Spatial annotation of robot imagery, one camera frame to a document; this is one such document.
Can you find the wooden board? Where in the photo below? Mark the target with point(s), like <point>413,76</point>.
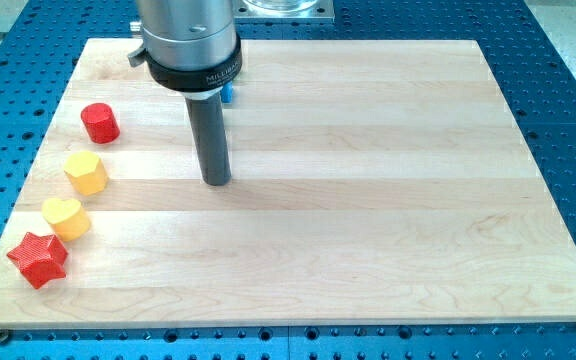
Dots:
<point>373,182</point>

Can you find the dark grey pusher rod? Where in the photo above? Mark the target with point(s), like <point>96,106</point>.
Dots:
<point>207,124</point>

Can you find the blue block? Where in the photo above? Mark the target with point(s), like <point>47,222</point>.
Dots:
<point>226,93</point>

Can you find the red cylinder block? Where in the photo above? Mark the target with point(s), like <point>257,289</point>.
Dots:
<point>100,123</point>

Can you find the yellow hexagon block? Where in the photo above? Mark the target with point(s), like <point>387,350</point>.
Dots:
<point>86,172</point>

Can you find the yellow heart block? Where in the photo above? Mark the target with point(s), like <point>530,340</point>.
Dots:
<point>66,217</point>

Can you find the red star block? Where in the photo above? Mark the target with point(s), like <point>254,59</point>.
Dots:
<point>39,258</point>

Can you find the left board stop screw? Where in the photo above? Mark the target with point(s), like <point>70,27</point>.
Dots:
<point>5,336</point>

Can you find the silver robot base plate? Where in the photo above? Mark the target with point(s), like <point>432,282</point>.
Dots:
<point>283,10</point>

